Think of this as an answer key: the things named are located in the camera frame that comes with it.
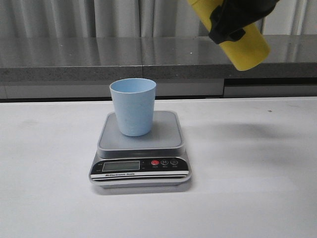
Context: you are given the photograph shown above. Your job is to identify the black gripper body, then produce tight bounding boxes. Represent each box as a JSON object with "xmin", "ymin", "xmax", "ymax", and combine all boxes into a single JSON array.
[{"xmin": 220, "ymin": 0, "xmax": 278, "ymax": 27}]

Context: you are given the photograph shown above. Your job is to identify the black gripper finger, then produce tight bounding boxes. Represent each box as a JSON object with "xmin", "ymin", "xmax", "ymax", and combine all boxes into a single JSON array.
[{"xmin": 209, "ymin": 4, "xmax": 248, "ymax": 44}]

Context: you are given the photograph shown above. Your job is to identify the yellow squeeze bottle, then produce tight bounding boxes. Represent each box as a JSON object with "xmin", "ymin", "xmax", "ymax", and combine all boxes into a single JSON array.
[{"xmin": 188, "ymin": 0, "xmax": 270, "ymax": 71}]

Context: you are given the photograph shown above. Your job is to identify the light blue plastic cup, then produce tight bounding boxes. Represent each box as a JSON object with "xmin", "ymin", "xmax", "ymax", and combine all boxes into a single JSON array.
[{"xmin": 109, "ymin": 78, "xmax": 157, "ymax": 136}]

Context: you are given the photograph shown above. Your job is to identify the silver digital kitchen scale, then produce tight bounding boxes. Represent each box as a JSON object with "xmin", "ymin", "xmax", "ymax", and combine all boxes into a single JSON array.
[{"xmin": 89, "ymin": 111, "xmax": 192, "ymax": 194}]

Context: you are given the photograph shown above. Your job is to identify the grey stone countertop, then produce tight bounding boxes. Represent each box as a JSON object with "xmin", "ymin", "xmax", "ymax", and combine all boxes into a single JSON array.
[{"xmin": 0, "ymin": 35, "xmax": 317, "ymax": 84}]

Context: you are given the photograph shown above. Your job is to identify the grey pleated curtain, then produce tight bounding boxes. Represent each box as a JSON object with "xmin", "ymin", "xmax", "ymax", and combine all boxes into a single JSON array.
[{"xmin": 0, "ymin": 0, "xmax": 317, "ymax": 39}]

